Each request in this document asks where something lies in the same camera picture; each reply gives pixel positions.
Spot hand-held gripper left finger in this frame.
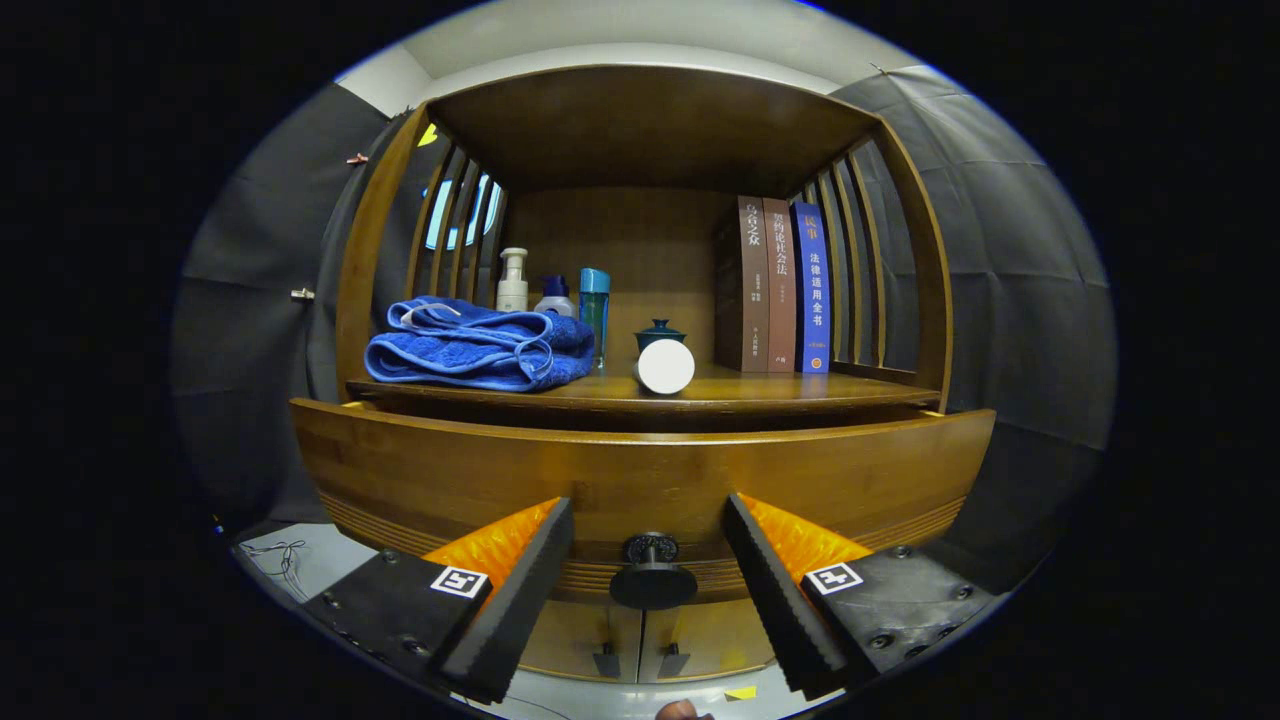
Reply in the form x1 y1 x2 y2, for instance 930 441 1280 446
300 497 576 705

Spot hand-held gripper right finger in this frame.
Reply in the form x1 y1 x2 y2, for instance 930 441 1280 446
720 492 1001 701

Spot white green-ended tube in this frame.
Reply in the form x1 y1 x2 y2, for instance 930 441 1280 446
634 338 697 396

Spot wooden cabinet door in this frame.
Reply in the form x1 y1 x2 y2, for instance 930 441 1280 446
638 598 791 684
520 598 643 686

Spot wooden countertop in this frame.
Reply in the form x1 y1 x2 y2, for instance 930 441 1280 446
345 362 943 416

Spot wooden cabinet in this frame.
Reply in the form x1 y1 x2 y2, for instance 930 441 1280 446
335 65 954 686

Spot blue folded towel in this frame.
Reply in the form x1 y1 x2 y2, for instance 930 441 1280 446
364 295 597 393

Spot blue lidded teacup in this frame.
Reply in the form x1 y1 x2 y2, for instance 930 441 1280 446
633 319 688 353

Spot white blue-capped lotion bottle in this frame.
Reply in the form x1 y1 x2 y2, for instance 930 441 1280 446
534 275 578 319

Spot clear teal-capped bottle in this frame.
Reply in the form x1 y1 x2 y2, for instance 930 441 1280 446
578 267 612 371

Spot reddish brown book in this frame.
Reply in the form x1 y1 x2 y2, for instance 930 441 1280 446
762 198 799 374

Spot white pump bottle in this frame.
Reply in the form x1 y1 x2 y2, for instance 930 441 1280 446
496 247 530 313

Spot dark brown book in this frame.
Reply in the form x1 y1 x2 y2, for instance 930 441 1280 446
713 196 771 374

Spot blue book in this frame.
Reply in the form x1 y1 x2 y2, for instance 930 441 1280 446
790 202 832 375

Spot thin floor cables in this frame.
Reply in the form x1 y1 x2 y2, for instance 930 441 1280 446
240 538 309 606

